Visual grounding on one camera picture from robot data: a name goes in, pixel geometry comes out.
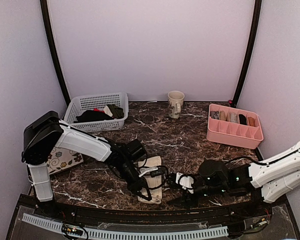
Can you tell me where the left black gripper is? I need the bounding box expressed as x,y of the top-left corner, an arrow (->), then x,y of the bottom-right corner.
117,158 -> 152,201

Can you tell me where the cream cotton boxer underwear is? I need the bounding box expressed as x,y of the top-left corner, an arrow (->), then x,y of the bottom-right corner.
137,156 -> 163,205

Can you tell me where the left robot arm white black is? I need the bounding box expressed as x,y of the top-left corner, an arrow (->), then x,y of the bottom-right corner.
21,110 -> 152,218

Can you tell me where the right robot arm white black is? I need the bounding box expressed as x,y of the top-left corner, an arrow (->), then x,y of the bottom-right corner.
168,141 -> 300,217

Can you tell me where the grey rolled underwear in tray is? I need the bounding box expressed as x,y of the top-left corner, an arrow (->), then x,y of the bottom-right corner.
209,111 -> 220,120

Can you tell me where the tan rolled underwear in tray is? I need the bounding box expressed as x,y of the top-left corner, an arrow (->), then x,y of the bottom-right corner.
219,110 -> 228,121

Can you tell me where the light grey rolled underwear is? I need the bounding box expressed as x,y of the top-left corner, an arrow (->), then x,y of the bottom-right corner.
229,112 -> 239,123

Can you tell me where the black rolled underwear in tray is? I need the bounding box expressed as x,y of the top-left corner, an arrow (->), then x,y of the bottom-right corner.
238,114 -> 248,126

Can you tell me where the brown rolled underwear in tray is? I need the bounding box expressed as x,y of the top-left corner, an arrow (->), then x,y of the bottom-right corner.
248,116 -> 257,127

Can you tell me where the pink divided organizer tray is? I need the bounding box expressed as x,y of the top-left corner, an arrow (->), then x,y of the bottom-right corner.
206,104 -> 264,150

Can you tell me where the olive green garment in basket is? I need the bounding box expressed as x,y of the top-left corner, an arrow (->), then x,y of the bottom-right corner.
107,104 -> 125,119

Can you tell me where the floral square tile coaster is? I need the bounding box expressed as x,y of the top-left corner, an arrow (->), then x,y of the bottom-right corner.
47,147 -> 84,175

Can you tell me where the small white garment in basket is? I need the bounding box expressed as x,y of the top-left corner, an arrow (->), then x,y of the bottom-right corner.
103,105 -> 114,118

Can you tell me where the white plastic laundry basket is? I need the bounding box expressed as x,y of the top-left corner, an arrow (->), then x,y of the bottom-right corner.
63,92 -> 129,133

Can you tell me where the black garment in basket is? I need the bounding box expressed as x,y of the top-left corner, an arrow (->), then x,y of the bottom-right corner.
74,110 -> 113,123

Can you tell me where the red garment in basket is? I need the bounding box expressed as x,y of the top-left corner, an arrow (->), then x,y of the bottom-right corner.
93,108 -> 104,113

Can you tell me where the cream ceramic mug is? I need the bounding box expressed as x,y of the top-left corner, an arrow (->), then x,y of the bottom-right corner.
167,90 -> 185,119

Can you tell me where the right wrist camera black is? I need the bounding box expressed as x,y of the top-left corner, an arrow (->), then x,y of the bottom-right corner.
198,159 -> 229,186

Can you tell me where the white slotted cable duct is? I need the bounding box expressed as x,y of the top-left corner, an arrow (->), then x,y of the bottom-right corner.
21,212 -> 230,240

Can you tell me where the black front table rail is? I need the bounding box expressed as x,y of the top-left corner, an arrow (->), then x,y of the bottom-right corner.
11,189 -> 288,225

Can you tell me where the left black frame post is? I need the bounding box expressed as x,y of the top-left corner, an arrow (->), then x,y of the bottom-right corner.
39,0 -> 71,106

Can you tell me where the black frame post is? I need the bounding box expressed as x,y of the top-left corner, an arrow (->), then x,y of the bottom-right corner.
232,0 -> 262,106
39,0 -> 71,106

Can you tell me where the right black frame post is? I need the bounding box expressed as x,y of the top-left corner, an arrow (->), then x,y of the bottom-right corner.
232,0 -> 262,106

